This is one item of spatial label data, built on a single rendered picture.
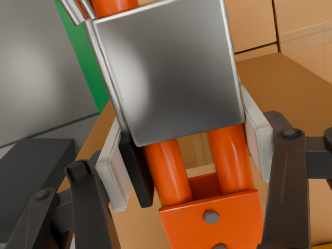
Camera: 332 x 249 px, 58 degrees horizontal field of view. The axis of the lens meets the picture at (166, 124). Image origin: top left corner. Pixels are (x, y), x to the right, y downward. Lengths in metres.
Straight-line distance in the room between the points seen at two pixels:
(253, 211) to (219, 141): 0.05
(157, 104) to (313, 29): 0.63
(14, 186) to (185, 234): 1.04
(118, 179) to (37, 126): 1.35
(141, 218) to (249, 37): 0.48
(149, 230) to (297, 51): 0.53
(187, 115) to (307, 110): 0.30
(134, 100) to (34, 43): 1.23
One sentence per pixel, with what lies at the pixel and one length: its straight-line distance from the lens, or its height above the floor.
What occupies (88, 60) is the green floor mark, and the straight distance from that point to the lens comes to 1.31.
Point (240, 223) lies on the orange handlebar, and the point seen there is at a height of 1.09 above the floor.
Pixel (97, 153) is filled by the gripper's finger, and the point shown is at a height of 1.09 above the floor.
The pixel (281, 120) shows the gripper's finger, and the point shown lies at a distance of 0.16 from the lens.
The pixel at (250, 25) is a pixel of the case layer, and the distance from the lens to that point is 0.72.
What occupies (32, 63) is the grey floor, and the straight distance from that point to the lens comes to 1.40.
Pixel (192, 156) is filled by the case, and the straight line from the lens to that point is 0.37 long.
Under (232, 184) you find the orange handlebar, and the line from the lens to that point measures 0.19.
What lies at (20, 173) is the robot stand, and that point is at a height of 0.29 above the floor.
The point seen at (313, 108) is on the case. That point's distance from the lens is 0.44.
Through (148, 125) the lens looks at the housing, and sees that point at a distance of 0.16.
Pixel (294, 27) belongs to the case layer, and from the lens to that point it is 0.75.
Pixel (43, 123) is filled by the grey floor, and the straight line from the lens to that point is 1.48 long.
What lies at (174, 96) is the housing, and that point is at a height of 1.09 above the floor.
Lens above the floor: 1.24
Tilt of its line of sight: 65 degrees down
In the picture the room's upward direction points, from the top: 177 degrees counter-clockwise
